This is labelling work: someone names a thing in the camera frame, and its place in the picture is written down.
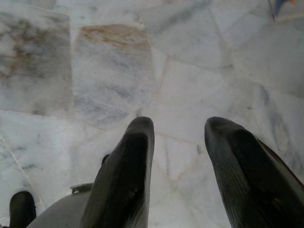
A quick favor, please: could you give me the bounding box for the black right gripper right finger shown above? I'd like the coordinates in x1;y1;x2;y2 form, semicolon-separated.
204;116;304;228

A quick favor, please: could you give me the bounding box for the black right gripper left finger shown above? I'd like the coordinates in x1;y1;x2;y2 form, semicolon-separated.
80;116;155;228

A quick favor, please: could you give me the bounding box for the black robot foot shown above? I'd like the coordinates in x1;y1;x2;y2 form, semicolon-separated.
9;190;37;228

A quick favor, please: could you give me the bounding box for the blue and orange object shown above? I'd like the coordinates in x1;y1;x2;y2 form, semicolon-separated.
268;0;304;22

